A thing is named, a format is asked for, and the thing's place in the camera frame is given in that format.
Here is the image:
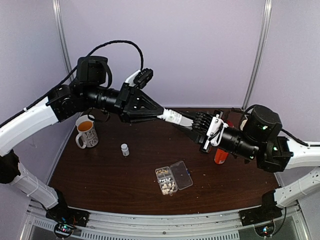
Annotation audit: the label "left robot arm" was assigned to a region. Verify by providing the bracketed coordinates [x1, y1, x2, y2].
[0, 56, 165, 222]

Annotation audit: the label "cream ribbed ceramic mug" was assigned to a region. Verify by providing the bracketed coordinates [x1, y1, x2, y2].
[239, 119, 248, 131]

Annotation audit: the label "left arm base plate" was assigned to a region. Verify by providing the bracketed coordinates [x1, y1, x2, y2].
[45, 206, 90, 227]

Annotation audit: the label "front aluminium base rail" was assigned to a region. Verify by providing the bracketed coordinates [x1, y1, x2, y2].
[17, 200, 311, 240]

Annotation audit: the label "yellow pills in organizer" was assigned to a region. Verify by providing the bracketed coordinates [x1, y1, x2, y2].
[156, 169, 169, 174]

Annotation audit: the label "orange pill bottle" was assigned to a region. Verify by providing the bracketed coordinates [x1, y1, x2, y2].
[214, 148, 229, 165]

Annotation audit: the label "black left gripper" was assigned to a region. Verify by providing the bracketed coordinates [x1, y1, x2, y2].
[84, 82, 166, 125]

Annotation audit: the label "white pills in organizer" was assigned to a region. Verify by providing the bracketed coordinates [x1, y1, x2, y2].
[161, 188, 175, 195]

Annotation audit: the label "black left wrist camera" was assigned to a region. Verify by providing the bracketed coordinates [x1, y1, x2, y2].
[124, 68, 154, 89]

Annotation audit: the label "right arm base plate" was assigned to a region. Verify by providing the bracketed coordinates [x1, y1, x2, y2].
[238, 206, 282, 227]

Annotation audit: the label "aluminium frame post left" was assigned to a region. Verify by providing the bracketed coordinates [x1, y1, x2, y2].
[52, 0, 72, 73]

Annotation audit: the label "aluminium frame post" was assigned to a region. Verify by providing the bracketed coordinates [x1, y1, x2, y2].
[52, 0, 72, 73]
[242, 0, 273, 110]

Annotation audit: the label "floral mug yellow inside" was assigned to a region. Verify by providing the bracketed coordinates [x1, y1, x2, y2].
[75, 114, 99, 149]

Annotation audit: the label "black camera cable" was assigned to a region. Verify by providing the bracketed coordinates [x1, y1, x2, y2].
[279, 128, 320, 148]
[0, 39, 145, 126]

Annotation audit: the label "clear plastic pill organizer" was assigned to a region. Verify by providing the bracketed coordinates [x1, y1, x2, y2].
[154, 160, 194, 196]

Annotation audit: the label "red floral saucer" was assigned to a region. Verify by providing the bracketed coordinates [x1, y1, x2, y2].
[224, 114, 234, 128]

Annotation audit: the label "black camera cable right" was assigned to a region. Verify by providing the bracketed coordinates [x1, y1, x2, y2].
[279, 128, 320, 148]

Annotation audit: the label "aluminium frame post right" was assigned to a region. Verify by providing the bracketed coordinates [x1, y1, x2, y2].
[242, 0, 273, 110]

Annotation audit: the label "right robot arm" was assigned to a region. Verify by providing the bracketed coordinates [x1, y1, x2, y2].
[173, 104, 320, 221]

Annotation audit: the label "white pills group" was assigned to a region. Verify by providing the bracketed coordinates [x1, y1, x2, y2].
[161, 182, 176, 189]
[158, 177, 172, 183]

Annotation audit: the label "black camera cable left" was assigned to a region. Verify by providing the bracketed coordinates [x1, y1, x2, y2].
[0, 39, 145, 126]

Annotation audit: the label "small white pill bottle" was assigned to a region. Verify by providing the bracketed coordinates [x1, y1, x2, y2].
[157, 108, 193, 127]

